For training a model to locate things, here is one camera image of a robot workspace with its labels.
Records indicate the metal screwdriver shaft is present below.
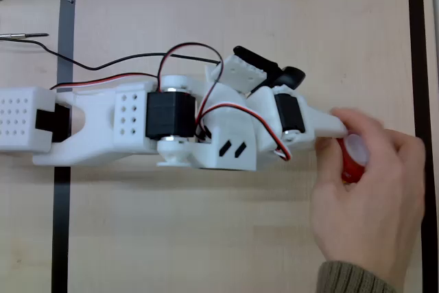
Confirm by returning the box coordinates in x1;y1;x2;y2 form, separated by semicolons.
0;32;50;41

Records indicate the black tape strip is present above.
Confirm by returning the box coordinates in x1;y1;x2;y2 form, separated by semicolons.
50;0;80;293
406;0;439;293

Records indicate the red white gripper servo cable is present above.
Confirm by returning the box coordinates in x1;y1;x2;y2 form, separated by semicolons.
195;102;293;163

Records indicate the red black looping servo cable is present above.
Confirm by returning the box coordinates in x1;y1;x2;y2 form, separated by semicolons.
156;42;225;126

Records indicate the thin black cable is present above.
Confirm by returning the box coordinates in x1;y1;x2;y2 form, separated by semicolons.
0;36;222;71

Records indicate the person's bare hand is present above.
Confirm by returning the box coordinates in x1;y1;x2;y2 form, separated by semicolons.
310;107;427;290

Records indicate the olive knit sleeve forearm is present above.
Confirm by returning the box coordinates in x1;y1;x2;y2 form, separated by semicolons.
317;260;397;293

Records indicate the red white black servo cable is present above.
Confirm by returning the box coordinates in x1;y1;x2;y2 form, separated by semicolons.
49;72;159;91

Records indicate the small red tape roll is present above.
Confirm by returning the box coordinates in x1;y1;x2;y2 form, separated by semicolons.
337;134;370;185

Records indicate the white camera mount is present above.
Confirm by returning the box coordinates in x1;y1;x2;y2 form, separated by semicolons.
204;53;269;93

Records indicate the black webcam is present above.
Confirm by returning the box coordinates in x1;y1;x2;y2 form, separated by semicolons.
233;45;307;91

